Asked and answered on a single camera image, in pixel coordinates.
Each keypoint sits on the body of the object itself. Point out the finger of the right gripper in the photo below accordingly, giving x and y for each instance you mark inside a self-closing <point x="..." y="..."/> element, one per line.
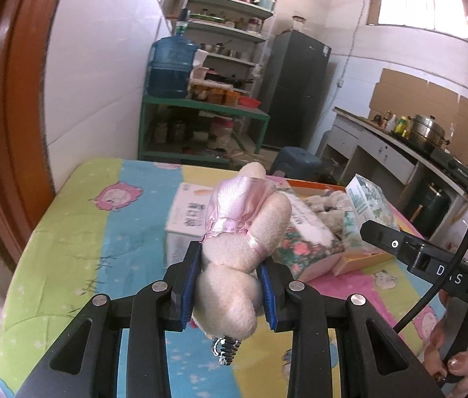
<point x="418" y="255"/>

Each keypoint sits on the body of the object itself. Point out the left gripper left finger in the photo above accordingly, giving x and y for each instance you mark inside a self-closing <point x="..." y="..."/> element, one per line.
<point x="84" y="360"/>

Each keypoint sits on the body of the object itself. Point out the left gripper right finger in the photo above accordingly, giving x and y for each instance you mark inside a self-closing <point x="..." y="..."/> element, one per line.
<point x="372" y="359"/>

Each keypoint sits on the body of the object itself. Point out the plush toy pink dress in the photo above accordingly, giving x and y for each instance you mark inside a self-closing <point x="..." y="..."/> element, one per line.
<point x="245" y="221"/>

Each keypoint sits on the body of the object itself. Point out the white floral scrunchie cloth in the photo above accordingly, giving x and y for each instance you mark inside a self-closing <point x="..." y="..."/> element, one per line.
<point x="330" y="208"/>

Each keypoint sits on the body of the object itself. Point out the person's right hand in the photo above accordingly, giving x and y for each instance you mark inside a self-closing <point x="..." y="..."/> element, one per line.
<point x="457" y="364"/>

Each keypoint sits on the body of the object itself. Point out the dark green air fryer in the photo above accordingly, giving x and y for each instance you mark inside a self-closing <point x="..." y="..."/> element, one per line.
<point x="427" y="208"/>

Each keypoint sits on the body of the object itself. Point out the orange cardboard box tray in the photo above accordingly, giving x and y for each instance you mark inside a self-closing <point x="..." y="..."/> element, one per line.
<point x="348" y="262"/>

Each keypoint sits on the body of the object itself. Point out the black gas stove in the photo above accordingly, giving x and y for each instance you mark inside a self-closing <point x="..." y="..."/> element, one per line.
<point x="448" y="163"/>

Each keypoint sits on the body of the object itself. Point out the floral tissue pack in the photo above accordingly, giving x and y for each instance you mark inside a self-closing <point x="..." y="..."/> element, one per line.
<point x="309" y="249"/>

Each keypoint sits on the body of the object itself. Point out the steel stock pot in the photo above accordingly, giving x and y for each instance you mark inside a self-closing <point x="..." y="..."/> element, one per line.
<point x="425" y="134"/>

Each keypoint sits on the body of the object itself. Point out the white kitchen counter cabinet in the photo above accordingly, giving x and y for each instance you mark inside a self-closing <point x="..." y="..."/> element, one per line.
<point x="357" y="147"/>

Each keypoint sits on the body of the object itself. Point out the yellow green bottle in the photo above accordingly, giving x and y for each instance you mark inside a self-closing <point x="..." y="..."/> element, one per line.
<point x="401" y="126"/>

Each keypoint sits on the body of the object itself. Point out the blue plastic stool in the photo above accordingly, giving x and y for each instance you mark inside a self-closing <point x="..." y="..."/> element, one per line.
<point x="297" y="163"/>

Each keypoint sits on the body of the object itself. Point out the white green bandage box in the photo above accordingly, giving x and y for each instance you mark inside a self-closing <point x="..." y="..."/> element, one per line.
<point x="185" y="222"/>

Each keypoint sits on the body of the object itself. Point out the black refrigerator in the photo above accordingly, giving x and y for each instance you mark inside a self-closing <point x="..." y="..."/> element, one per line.
<point x="291" y="90"/>

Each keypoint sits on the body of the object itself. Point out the red plastic basin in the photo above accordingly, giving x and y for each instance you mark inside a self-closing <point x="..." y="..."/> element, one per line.
<point x="248" y="102"/>

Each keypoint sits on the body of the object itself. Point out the green metal table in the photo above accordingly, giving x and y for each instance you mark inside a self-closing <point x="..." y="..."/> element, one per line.
<point x="199" y="133"/>

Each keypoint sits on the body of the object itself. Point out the white shelving rack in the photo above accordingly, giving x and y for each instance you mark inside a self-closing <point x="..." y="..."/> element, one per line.
<point x="235" y="35"/>

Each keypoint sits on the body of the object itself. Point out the blue water jug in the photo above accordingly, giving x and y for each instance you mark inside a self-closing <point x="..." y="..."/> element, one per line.
<point x="170" y="62"/>

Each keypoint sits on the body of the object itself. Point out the brown wooden door frame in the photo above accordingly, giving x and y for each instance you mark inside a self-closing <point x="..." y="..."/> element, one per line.
<point x="26" y="186"/>

